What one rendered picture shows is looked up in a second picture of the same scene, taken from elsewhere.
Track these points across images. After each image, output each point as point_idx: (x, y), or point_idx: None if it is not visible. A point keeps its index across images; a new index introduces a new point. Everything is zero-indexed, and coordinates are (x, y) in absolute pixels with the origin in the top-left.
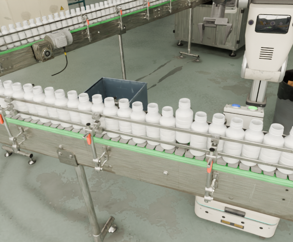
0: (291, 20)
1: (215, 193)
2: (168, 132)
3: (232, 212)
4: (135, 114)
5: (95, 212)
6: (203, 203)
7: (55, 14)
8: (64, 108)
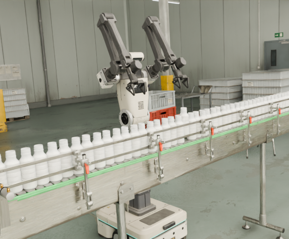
0: (146, 84)
1: (207, 158)
2: (183, 128)
3: (169, 225)
4: (167, 124)
5: None
6: (150, 236)
7: None
8: (127, 139)
